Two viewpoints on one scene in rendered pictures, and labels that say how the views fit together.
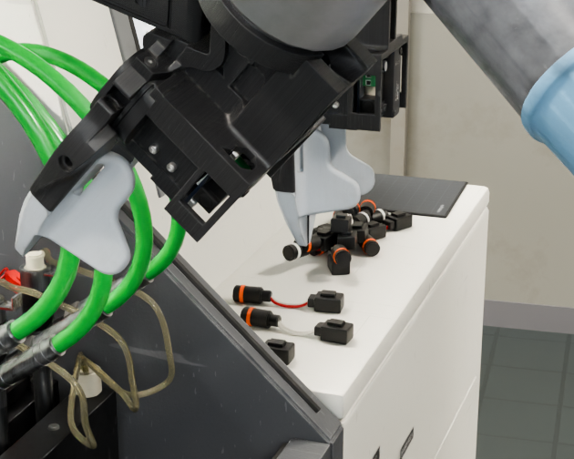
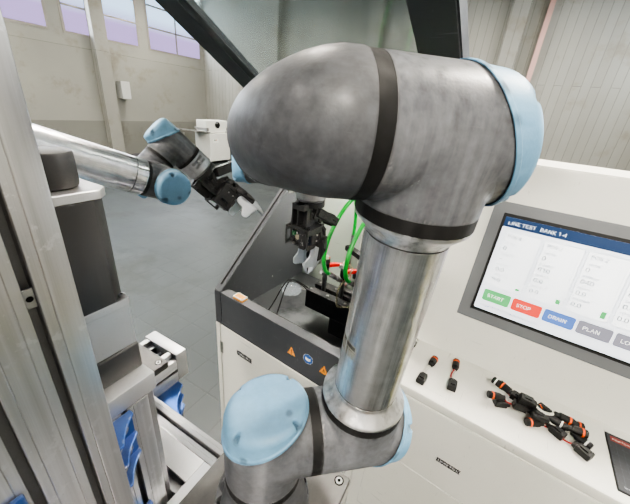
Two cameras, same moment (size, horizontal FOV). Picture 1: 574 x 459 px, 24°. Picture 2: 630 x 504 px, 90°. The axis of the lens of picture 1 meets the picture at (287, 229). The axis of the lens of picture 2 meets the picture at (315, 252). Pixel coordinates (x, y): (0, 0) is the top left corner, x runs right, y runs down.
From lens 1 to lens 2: 134 cm
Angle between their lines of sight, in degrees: 94
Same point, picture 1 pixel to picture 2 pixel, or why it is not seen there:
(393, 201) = not seen: outside the picture
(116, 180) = not seen: hidden behind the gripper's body
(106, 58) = (462, 259)
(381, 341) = (421, 394)
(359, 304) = (458, 398)
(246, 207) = (526, 367)
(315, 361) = not seen: hidden behind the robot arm
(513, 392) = not seen: outside the picture
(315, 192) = (299, 257)
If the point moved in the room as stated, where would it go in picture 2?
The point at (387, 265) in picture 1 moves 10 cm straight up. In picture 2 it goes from (513, 426) to (528, 397)
